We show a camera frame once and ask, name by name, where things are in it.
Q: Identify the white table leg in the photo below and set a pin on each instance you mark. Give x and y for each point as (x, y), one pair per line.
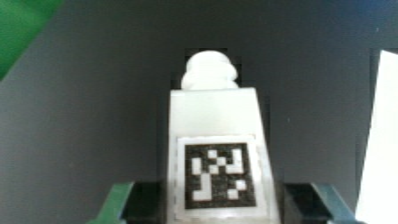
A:
(221, 191)

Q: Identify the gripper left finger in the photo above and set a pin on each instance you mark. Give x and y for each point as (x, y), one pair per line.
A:
(132, 204)

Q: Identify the white sheet with tag markers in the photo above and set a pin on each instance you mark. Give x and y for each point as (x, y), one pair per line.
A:
(378, 203)

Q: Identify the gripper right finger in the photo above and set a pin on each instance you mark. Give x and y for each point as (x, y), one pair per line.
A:
(315, 205)

